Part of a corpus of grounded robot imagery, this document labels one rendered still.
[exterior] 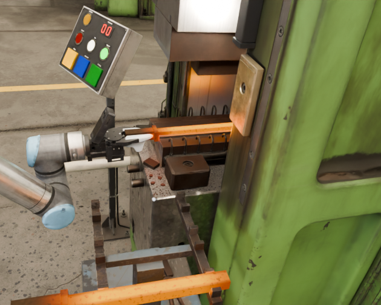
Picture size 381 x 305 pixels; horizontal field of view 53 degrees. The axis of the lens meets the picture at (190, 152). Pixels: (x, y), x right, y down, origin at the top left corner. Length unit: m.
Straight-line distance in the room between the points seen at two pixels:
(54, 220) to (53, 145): 0.22
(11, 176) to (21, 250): 1.22
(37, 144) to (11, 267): 1.12
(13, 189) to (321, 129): 0.77
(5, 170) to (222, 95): 0.81
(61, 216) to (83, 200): 1.34
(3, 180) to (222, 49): 0.67
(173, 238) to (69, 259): 1.02
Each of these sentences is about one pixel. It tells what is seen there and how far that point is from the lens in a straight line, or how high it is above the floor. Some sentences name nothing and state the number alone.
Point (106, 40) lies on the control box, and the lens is 1.62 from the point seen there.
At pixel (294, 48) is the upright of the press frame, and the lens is 0.78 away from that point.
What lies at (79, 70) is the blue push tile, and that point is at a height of 1.00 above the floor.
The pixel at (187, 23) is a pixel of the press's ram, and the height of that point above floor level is 1.39.
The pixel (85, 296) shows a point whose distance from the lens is 0.76.
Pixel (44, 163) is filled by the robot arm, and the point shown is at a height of 0.95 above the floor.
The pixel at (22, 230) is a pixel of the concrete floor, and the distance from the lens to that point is 2.38.
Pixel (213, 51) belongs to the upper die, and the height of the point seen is 1.30.
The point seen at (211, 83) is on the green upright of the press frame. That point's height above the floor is 1.08.
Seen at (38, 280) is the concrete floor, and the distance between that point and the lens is 2.13.
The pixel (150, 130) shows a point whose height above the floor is 1.01.
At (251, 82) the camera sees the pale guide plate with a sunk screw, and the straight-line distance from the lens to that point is 0.87.
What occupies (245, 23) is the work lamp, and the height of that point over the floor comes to 1.43.
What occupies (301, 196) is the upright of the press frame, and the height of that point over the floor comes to 1.11.
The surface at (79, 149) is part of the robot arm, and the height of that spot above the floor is 0.98.
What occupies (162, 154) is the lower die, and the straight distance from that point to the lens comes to 1.21.
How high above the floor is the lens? 1.66
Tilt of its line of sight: 34 degrees down
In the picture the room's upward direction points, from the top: 7 degrees clockwise
